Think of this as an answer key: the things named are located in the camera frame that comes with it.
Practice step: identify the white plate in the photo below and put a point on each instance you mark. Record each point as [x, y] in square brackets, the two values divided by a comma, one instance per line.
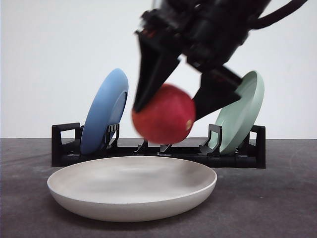
[131, 188]

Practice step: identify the green plate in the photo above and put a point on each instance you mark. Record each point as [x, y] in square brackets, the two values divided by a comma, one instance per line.
[237, 117]

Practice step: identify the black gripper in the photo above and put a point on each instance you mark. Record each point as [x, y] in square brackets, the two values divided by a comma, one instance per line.
[209, 33]

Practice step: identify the black plate rack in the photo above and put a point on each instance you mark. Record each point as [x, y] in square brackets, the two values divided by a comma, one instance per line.
[67, 148]

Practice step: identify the black cable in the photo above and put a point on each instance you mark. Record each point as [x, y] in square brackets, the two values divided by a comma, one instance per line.
[276, 15]

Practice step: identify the blue plate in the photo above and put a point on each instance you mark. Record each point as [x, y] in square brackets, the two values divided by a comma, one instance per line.
[105, 108]

